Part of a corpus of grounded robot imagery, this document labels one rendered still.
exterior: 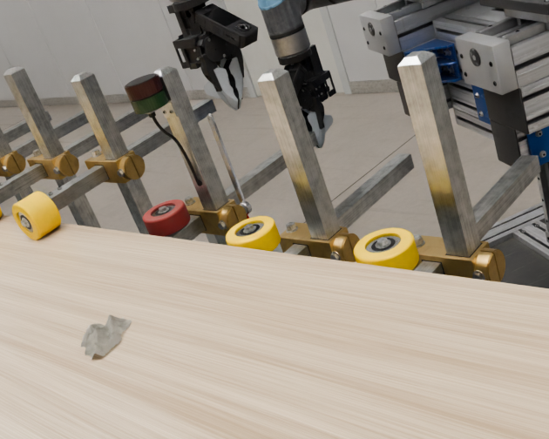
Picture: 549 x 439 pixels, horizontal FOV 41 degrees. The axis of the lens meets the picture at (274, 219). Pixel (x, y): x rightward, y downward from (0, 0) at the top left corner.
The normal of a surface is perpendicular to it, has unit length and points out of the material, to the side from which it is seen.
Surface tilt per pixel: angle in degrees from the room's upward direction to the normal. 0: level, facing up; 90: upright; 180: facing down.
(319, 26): 90
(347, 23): 90
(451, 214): 90
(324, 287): 0
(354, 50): 90
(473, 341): 0
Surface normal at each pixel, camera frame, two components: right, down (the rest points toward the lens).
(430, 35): 0.26, 0.33
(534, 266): -0.32, -0.86
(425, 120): -0.62, 0.51
